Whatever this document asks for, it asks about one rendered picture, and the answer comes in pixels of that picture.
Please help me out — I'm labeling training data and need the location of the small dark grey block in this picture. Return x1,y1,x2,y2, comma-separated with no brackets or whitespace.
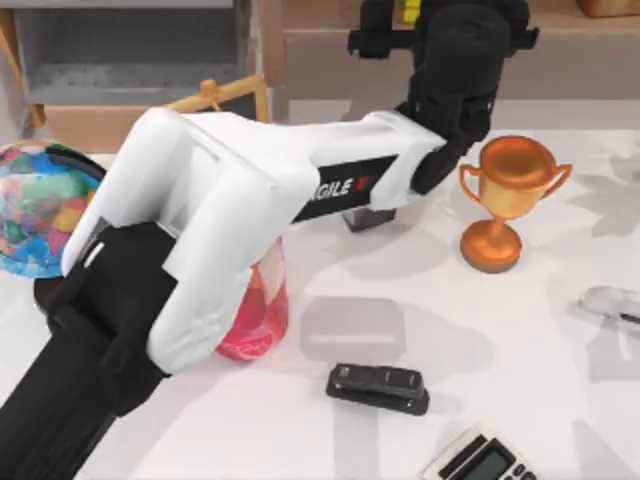
343,206,399,234

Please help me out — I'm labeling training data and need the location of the black stapler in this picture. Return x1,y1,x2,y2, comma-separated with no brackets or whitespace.
325,362,432,417

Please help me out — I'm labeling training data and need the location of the gold trophy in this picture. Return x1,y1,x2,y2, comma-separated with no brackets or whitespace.
458,135,574,275

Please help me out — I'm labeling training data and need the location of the red and pink cup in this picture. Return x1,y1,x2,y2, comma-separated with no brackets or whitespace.
213,237,292,364

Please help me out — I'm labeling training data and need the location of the colourful globe on black stand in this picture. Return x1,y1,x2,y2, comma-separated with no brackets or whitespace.
0,138,109,322

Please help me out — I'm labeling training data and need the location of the white calculator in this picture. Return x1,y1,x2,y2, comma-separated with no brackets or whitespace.
421,426,540,480

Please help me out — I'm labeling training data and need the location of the white and grey stapler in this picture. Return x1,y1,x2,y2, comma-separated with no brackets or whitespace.
578,285,640,327

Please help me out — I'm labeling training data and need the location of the wooden cupboard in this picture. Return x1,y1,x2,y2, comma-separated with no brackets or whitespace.
259,0,640,103

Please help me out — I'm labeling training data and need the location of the grey pierced drawer inside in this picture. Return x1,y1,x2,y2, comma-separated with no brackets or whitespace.
13,0,267,107

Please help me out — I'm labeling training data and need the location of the pale wooden drawer front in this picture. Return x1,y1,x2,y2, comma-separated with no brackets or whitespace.
28,101,156,152

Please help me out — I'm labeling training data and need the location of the light wooden frame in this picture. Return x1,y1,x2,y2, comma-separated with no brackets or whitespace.
167,74,268,123

